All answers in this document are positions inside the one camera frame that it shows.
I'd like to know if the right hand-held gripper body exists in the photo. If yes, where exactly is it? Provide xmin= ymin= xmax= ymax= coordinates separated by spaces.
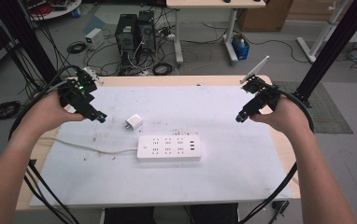
xmin=240 ymin=55 xmax=282 ymax=114

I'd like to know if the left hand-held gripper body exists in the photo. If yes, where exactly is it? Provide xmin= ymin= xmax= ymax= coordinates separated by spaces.
xmin=58 ymin=66 xmax=104 ymax=117

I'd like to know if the person's right hand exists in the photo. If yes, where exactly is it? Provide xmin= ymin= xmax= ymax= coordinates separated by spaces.
xmin=250 ymin=96 xmax=312 ymax=138

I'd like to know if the person's left hand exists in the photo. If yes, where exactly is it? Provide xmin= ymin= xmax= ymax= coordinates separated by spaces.
xmin=21 ymin=91 xmax=86 ymax=139

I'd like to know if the white charger adapter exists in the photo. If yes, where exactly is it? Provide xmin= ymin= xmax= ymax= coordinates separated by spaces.
xmin=124 ymin=114 xmax=144 ymax=132

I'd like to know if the blue bin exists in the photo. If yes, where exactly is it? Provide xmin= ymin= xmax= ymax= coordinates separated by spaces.
xmin=231 ymin=33 xmax=251 ymax=61

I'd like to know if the small white box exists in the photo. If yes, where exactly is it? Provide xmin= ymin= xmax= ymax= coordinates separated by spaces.
xmin=84 ymin=27 xmax=105 ymax=51

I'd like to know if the grey floor mat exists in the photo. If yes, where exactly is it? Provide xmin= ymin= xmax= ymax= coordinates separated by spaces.
xmin=272 ymin=80 xmax=354 ymax=135

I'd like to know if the black computer tower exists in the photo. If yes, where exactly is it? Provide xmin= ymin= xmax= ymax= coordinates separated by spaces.
xmin=114 ymin=13 xmax=139 ymax=69
xmin=136 ymin=10 xmax=158 ymax=58

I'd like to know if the white power strip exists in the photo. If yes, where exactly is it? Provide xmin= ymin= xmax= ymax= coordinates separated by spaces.
xmin=136 ymin=133 xmax=203 ymax=161

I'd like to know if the brown cardboard box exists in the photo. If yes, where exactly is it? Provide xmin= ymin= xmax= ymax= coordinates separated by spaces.
xmin=236 ymin=0 xmax=294 ymax=33

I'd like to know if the white metal stand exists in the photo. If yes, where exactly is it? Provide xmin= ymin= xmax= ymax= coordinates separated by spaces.
xmin=295 ymin=0 xmax=356 ymax=64

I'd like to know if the round white table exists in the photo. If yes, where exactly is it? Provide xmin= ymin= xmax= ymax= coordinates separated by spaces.
xmin=20 ymin=0 xmax=83 ymax=21

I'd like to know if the white table mat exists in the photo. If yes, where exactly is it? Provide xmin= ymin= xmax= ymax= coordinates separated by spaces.
xmin=29 ymin=85 xmax=293 ymax=208

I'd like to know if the black connector on floor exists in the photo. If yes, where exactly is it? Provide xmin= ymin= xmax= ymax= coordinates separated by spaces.
xmin=271 ymin=200 xmax=291 ymax=217

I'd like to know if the white-legged wooden desk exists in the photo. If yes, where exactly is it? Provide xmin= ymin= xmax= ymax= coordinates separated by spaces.
xmin=165 ymin=0 xmax=267 ymax=66

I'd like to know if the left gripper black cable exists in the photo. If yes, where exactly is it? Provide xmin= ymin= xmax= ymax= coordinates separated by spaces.
xmin=7 ymin=64 xmax=82 ymax=142

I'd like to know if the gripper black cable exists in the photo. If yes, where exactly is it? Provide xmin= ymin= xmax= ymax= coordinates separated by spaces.
xmin=7 ymin=64 xmax=82 ymax=142
xmin=237 ymin=88 xmax=315 ymax=224

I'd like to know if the white power strip cable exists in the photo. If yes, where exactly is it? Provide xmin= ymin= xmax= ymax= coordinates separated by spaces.
xmin=40 ymin=135 xmax=139 ymax=156

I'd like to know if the black cable coil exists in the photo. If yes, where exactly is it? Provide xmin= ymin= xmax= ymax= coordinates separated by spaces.
xmin=66 ymin=40 xmax=88 ymax=55
xmin=0 ymin=100 xmax=22 ymax=122
xmin=151 ymin=62 xmax=175 ymax=77

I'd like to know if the black metal frame post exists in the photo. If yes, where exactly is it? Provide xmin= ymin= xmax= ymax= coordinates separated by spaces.
xmin=0 ymin=0 xmax=59 ymax=84
xmin=293 ymin=0 xmax=357 ymax=109

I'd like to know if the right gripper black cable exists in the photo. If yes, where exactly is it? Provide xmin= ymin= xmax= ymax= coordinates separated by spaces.
xmin=237 ymin=88 xmax=315 ymax=224

